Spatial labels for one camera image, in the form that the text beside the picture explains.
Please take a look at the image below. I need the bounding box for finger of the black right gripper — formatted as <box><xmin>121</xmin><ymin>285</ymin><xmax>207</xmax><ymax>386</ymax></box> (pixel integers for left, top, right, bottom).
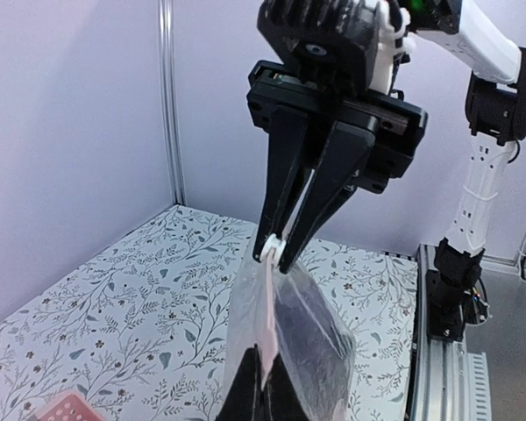
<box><xmin>252</xmin><ymin>106</ymin><xmax>309</xmax><ymax>262</ymax></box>
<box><xmin>278</xmin><ymin>122</ymin><xmax>374</xmax><ymax>274</ymax></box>

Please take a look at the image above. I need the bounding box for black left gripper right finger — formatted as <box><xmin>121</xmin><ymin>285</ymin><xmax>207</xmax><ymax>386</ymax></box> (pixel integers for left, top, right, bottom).
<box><xmin>265</xmin><ymin>355</ymin><xmax>309</xmax><ymax>421</ymax></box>

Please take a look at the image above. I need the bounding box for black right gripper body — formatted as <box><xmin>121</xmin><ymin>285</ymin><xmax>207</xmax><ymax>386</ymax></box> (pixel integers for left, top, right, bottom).
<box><xmin>246</xmin><ymin>61</ymin><xmax>428</xmax><ymax>193</ymax></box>

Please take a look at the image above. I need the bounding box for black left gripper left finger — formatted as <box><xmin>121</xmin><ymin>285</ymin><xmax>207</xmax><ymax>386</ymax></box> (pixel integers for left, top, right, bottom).
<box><xmin>217</xmin><ymin>346</ymin><xmax>264</xmax><ymax>421</ymax></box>

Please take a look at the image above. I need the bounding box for clear zip top bag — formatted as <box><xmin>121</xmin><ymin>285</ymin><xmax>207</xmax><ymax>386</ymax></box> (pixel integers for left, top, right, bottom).
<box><xmin>223</xmin><ymin>236</ymin><xmax>356</xmax><ymax>420</ymax></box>

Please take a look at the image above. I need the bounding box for pink plastic basket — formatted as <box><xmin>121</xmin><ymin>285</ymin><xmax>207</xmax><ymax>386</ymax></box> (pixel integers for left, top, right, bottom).
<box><xmin>30</xmin><ymin>391</ymin><xmax>104</xmax><ymax>421</ymax></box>

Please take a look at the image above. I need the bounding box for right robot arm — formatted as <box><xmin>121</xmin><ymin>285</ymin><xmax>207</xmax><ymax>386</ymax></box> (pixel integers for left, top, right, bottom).
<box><xmin>247</xmin><ymin>1</ymin><xmax>526</xmax><ymax>341</ymax></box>

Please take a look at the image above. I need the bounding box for floral tablecloth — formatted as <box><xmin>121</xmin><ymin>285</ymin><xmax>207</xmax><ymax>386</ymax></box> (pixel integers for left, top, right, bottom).
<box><xmin>0</xmin><ymin>206</ymin><xmax>417</xmax><ymax>420</ymax></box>

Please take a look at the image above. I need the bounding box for aluminium front rail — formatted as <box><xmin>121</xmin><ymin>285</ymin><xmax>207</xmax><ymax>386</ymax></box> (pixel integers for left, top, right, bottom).
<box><xmin>404</xmin><ymin>245</ymin><xmax>494</xmax><ymax>420</ymax></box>

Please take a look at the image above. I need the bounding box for right aluminium frame post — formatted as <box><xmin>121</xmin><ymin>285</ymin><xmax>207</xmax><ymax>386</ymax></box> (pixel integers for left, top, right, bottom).
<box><xmin>158</xmin><ymin>0</ymin><xmax>187</xmax><ymax>205</ymax></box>

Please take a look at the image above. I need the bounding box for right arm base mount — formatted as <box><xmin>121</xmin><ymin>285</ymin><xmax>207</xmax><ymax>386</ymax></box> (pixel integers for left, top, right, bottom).
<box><xmin>426</xmin><ymin>239</ymin><xmax>489</xmax><ymax>342</ymax></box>

